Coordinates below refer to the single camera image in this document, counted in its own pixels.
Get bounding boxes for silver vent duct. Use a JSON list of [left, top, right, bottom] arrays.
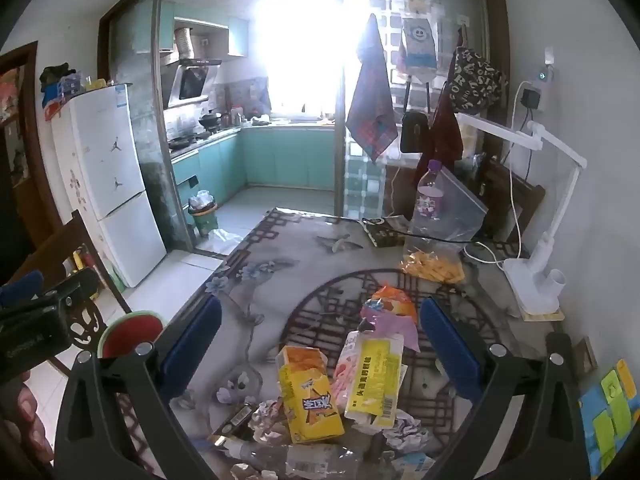
[[174, 26, 195, 58]]

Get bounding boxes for white plastic bag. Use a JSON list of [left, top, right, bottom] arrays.
[[202, 227, 246, 253]]

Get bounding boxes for white desk lamp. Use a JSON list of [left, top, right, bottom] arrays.
[[456, 112, 588, 313]]

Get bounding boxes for black lettered bag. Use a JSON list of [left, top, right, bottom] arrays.
[[446, 46, 508, 115]]

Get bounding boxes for dark green cloth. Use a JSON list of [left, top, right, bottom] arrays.
[[39, 62, 76, 92]]

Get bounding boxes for black barcode packet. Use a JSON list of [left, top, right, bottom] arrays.
[[207, 401, 261, 443]]

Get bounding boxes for frosted glass sliding door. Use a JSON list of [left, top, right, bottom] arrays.
[[100, 0, 196, 253]]

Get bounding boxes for yellow orange carton box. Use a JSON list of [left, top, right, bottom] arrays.
[[276, 345, 346, 445]]

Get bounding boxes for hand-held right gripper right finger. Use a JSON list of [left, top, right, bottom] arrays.
[[419, 295, 590, 480]]

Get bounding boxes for black cable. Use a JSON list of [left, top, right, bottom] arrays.
[[361, 217, 501, 250]]

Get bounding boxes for plaid towel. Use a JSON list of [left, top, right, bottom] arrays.
[[345, 12, 399, 163]]

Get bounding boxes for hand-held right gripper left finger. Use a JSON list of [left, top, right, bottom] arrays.
[[54, 295, 223, 480]]

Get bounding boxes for crushed clear plastic bottle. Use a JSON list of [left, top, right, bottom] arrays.
[[220, 435, 371, 480]]

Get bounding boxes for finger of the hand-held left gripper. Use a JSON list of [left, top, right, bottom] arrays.
[[43, 267, 102, 312], [0, 270, 46, 309]]

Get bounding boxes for red basin with green rim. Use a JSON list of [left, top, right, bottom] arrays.
[[97, 310, 166, 361]]

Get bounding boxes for white refrigerator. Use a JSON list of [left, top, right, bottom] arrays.
[[50, 82, 168, 288]]

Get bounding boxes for pink plastic bag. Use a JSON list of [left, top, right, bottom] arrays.
[[332, 304, 423, 413]]

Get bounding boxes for carved wooden chair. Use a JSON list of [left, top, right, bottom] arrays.
[[10, 210, 131, 376]]

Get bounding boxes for teal kitchen cabinets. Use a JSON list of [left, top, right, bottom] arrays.
[[170, 125, 336, 211], [160, 2, 251, 58]]

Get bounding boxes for blue yellow toy board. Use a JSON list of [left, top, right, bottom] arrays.
[[577, 359, 638, 478]]

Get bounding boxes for wooden coaster board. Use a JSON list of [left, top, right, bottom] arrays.
[[519, 305, 566, 323]]

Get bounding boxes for person's left hand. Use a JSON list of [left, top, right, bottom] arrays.
[[2, 382, 55, 466]]

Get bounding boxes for yellow plastic toy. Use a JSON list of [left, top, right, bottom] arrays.
[[70, 247, 98, 286]]

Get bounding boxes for foil wrapper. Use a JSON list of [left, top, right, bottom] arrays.
[[247, 397, 286, 441]]

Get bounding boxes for blue packets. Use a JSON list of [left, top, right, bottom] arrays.
[[57, 72, 86, 98]]

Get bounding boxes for dark red cloth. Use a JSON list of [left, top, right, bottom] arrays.
[[411, 80, 465, 188]]

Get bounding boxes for white cable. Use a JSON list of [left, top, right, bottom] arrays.
[[462, 80, 536, 266]]

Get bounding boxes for green trash can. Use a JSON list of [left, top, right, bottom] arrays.
[[187, 190, 221, 238]]

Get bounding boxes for white paper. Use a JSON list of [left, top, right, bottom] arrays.
[[382, 410, 430, 453]]

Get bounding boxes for white wall device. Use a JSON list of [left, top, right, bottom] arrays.
[[534, 47, 556, 86]]

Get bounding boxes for blue white hanging pouch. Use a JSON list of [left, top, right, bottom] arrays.
[[397, 0, 443, 83]]

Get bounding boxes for zip bag of yellow snacks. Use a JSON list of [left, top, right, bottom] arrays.
[[400, 165, 490, 285]]

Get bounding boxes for purple cap water bottle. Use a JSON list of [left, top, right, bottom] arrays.
[[409, 160, 446, 241]]

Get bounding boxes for teal upper kitchen cabinets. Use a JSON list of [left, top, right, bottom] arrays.
[[160, 2, 251, 58]]

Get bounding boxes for yellow printed packet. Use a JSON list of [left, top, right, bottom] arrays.
[[344, 334, 405, 428]]

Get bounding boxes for dark wooden chair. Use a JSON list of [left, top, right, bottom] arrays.
[[475, 152, 546, 256]]

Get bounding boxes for teal lower kitchen cabinets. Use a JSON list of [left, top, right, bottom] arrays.
[[170, 125, 336, 211]]

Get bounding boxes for orange snack bag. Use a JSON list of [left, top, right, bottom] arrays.
[[362, 284, 418, 323]]

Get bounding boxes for pale blue white wrapper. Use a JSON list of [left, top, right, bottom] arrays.
[[390, 452, 436, 480]]

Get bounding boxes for black handbag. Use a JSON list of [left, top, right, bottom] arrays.
[[400, 80, 432, 153]]

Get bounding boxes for range hood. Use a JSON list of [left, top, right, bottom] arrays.
[[167, 57, 223, 108]]

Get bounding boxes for red wall hanging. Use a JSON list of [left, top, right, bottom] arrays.
[[0, 67, 21, 126]]

